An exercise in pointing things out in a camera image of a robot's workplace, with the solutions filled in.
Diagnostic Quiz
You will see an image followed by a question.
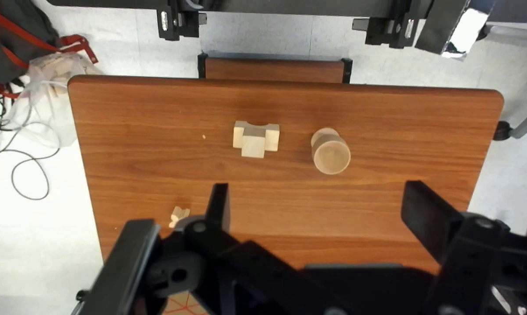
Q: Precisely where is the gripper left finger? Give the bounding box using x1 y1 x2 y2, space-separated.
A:
71 183 334 315

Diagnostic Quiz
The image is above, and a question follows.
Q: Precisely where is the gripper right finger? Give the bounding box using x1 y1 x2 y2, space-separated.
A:
400 180 527 315

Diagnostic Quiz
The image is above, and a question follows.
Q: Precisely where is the orange patterned sheet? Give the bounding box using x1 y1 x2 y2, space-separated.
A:
164 291 208 315

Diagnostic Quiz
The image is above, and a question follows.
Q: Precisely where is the small wooden piece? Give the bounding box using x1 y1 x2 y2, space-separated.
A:
168 206 191 229

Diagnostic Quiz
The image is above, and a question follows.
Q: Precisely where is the wooden cube block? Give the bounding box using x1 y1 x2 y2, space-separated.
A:
241 135 266 159

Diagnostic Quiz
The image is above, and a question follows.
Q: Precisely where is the wooden arch block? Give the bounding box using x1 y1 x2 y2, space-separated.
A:
233 121 280 152

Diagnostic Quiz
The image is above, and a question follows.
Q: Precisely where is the grey chair leg with caster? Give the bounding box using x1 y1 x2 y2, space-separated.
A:
492 102 527 142

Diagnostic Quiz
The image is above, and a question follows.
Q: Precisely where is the wooden cylinder block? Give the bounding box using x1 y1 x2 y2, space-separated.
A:
311 127 351 175

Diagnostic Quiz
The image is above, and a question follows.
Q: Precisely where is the small wooden side table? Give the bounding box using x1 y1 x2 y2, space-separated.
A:
197 52 353 84

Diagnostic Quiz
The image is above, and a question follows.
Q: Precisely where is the black and silver box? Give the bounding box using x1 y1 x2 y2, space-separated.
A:
414 0 496 60

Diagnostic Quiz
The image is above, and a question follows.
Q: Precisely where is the plastic bag of wooden blocks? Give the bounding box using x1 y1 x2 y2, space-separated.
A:
3 52 103 149

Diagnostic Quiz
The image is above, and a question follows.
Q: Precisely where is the grey cable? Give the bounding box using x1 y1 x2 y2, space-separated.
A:
0 81 62 201

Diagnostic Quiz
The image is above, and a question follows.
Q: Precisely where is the black metal frame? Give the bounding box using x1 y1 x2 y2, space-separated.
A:
47 0 435 49

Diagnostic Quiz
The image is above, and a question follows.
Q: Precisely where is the dark bag with red straps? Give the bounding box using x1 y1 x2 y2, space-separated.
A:
0 0 98 99

